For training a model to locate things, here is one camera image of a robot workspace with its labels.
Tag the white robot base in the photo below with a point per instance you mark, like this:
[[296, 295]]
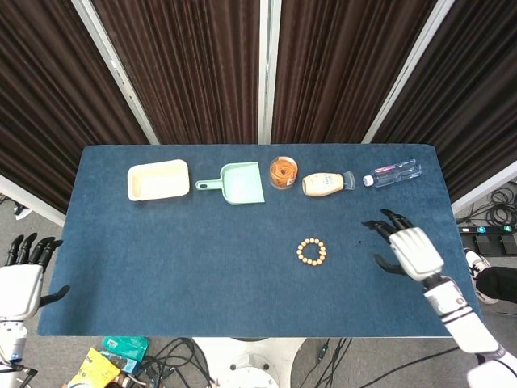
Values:
[[250, 363]]

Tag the white screen frame rail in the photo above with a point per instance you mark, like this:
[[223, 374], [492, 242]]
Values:
[[28, 200], [480, 196]]

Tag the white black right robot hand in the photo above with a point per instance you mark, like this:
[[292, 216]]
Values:
[[416, 252]]

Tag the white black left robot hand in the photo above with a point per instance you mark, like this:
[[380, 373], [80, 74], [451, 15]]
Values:
[[20, 289]]

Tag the white screen frame post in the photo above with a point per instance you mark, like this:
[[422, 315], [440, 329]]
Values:
[[117, 72], [408, 72], [268, 72]]

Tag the clear jar of rubber bands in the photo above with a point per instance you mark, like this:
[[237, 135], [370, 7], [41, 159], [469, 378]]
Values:
[[284, 173]]

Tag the black trouser leg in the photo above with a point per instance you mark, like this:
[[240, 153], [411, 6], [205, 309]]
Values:
[[501, 283]]

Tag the black foot pedal box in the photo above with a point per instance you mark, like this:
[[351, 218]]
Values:
[[494, 244]]

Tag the yellow snack bag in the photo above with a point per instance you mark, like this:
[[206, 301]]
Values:
[[95, 369]]

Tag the white black sneaker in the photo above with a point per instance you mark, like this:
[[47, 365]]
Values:
[[476, 266]]

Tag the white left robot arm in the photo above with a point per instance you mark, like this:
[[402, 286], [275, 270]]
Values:
[[12, 343]]

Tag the cream rectangular plastic tray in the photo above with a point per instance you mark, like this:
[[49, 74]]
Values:
[[157, 182]]

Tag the mint green dustpan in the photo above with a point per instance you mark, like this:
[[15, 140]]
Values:
[[242, 184]]

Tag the blue fabric table mat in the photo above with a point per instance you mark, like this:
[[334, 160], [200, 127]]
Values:
[[202, 262]]

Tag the clear plastic water bottle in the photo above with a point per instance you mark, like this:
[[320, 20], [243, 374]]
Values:
[[396, 173]]

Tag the green snack package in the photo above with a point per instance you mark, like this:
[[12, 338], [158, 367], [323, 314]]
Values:
[[125, 347]]

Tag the dark brown pleated curtain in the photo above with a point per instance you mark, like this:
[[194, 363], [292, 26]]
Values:
[[343, 68], [48, 101], [476, 101], [190, 68]]

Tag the beige squeeze sauce bottle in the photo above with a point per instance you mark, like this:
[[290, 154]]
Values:
[[323, 184]]

